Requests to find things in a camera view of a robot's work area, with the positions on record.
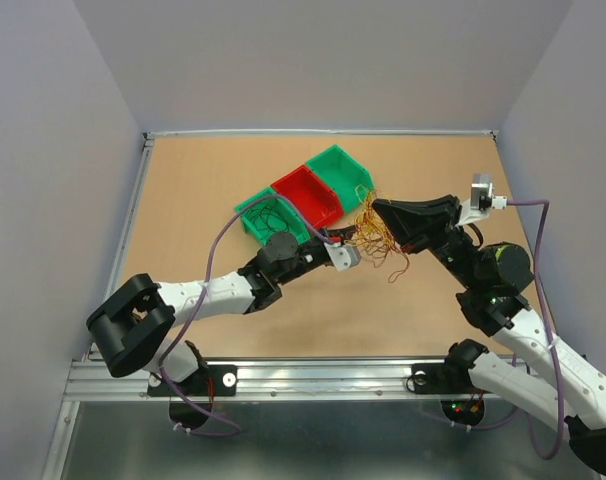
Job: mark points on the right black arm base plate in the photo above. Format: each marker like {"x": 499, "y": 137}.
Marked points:
{"x": 440, "y": 378}

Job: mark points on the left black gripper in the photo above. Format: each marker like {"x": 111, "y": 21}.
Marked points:
{"x": 343, "y": 233}

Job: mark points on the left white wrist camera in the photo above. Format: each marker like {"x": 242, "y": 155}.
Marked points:
{"x": 343, "y": 256}

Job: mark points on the far green plastic bin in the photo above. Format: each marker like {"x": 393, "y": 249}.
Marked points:
{"x": 348, "y": 179}

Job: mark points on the aluminium table edge frame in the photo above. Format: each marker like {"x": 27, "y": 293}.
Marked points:
{"x": 189, "y": 186}

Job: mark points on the near green plastic bin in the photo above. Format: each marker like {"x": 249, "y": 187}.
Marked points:
{"x": 270, "y": 217}

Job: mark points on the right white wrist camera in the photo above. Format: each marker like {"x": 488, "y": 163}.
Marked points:
{"x": 481, "y": 202}

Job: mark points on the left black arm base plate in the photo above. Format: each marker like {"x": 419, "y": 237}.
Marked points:
{"x": 220, "y": 380}

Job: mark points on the red plastic bin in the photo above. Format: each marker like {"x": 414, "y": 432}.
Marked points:
{"x": 318, "y": 204}

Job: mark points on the green plastic bin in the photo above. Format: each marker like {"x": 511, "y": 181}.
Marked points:
{"x": 270, "y": 217}
{"x": 348, "y": 179}

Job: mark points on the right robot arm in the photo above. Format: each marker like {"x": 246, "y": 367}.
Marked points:
{"x": 566, "y": 392}

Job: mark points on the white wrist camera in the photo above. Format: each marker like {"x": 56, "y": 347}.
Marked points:
{"x": 481, "y": 202}
{"x": 343, "y": 256}

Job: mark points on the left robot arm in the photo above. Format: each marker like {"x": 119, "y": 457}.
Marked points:
{"x": 130, "y": 328}

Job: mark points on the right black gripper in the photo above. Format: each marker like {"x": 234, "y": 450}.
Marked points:
{"x": 413, "y": 220}

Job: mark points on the aluminium front rail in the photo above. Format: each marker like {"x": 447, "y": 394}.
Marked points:
{"x": 266, "y": 380}

